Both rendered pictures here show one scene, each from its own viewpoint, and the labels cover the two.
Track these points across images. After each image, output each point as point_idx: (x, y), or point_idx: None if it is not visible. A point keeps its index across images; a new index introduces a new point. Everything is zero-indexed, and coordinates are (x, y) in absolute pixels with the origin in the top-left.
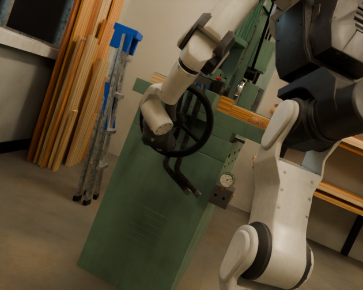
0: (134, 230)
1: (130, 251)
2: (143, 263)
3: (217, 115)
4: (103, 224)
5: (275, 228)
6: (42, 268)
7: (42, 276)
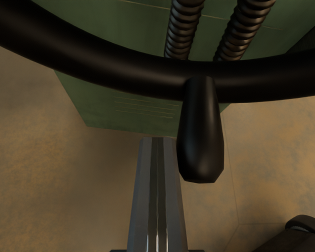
0: (136, 103)
1: (141, 117)
2: (163, 122)
3: None
4: (88, 103)
5: None
6: (56, 162)
7: (62, 176)
